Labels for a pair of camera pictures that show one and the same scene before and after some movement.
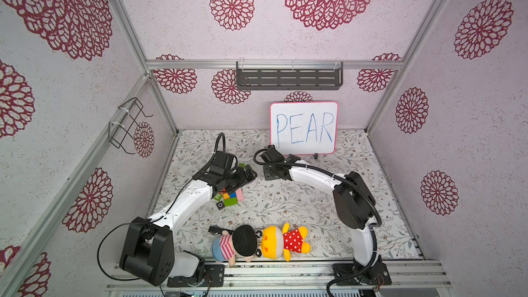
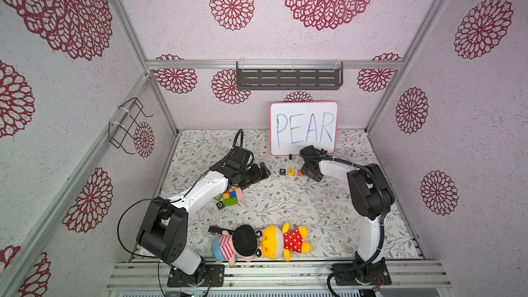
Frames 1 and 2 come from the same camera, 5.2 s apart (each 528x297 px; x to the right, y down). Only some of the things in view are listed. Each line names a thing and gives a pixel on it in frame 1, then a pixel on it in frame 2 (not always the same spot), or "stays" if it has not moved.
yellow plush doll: x=275 y=243 stays
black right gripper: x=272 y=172 -> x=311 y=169
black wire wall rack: x=121 y=128 stays
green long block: x=230 y=201 stays
